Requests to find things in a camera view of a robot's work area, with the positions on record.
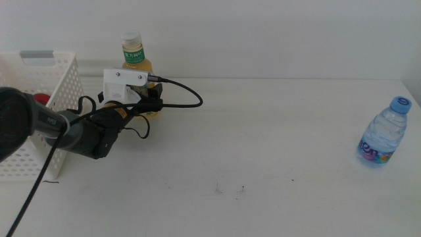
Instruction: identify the yellow tea bottle white cap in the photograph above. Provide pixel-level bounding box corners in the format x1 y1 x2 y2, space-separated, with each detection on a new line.
120 30 161 120

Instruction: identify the red drink can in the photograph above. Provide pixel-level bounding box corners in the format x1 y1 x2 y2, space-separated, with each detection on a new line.
32 93 52 107

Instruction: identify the clear water bottle blue cap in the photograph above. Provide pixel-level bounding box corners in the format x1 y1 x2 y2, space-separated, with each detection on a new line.
357 95 413 167

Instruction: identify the white perforated plastic basket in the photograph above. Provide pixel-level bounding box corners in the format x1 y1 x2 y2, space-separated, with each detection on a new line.
0 50 86 182

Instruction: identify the thick black braided camera cable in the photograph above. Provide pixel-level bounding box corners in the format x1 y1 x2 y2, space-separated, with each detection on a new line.
5 74 204 237

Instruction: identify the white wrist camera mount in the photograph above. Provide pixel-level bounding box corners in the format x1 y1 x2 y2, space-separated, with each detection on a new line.
102 67 149 107

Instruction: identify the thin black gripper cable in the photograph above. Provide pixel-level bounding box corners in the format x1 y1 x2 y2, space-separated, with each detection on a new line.
67 95 151 140

